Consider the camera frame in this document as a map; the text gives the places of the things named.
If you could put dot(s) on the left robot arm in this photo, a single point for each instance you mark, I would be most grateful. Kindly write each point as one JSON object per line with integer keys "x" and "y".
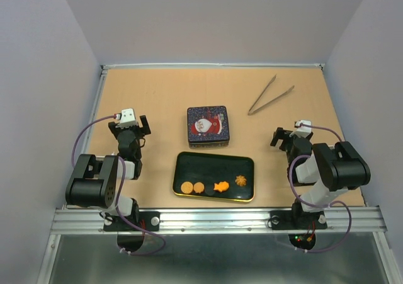
{"x": 98, "y": 182}

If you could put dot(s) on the metal tongs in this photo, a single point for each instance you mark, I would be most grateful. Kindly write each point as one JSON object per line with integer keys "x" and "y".
{"x": 269, "y": 96}

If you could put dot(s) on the aluminium front rail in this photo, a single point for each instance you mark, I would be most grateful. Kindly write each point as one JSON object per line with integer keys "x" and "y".
{"x": 197, "y": 221}

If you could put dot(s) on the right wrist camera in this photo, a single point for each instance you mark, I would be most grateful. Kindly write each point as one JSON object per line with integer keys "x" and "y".
{"x": 302, "y": 128}

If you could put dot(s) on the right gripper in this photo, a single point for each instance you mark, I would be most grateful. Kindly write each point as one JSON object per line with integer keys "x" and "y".
{"x": 281, "y": 133}

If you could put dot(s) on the black serving tray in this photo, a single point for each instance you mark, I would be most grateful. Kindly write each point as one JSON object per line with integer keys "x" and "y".
{"x": 214, "y": 168}

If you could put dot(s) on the black sandwich cookie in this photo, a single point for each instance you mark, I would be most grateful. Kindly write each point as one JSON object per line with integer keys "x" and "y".
{"x": 209, "y": 190}

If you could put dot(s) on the small brown cookie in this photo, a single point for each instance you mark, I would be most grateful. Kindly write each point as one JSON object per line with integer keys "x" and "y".
{"x": 199, "y": 187}

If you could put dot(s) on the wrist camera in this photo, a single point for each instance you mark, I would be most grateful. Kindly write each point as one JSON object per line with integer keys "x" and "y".
{"x": 127, "y": 119}
{"x": 302, "y": 128}

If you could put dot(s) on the gold tin lid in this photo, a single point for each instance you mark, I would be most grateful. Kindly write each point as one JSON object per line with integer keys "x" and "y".
{"x": 207, "y": 122}

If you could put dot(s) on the round waffle cookie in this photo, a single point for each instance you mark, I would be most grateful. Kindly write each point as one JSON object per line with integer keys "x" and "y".
{"x": 187, "y": 187}

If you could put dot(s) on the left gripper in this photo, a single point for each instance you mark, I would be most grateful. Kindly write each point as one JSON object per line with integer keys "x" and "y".
{"x": 141, "y": 131}

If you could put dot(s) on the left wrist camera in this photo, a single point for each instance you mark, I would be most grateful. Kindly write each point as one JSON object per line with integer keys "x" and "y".
{"x": 127, "y": 119}

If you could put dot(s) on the flower swirl cookie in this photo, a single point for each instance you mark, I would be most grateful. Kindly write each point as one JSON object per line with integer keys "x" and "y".
{"x": 241, "y": 180}

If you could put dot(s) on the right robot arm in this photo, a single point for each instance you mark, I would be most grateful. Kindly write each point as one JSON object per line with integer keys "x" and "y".
{"x": 318, "y": 174}

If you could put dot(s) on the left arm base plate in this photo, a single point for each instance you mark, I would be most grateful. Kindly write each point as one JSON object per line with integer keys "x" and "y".
{"x": 148, "y": 220}

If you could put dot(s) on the square cookie tin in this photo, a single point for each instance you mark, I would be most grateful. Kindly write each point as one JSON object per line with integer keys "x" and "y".
{"x": 208, "y": 143}

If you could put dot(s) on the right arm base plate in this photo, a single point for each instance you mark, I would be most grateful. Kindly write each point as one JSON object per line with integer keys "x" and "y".
{"x": 287, "y": 220}

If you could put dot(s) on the orange fish cookie lower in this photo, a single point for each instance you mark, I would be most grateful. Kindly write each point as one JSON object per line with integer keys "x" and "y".
{"x": 221, "y": 186}

